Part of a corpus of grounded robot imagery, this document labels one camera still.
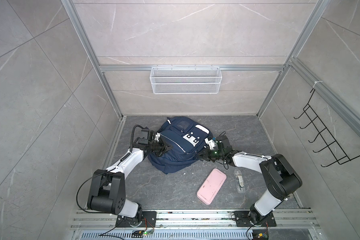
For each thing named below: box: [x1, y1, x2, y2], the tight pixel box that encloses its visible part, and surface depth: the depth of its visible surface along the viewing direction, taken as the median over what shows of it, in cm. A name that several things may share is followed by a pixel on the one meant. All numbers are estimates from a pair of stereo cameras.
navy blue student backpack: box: [147, 116, 213, 174], surface depth 92 cm
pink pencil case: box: [196, 168, 227, 205], surface depth 83 cm
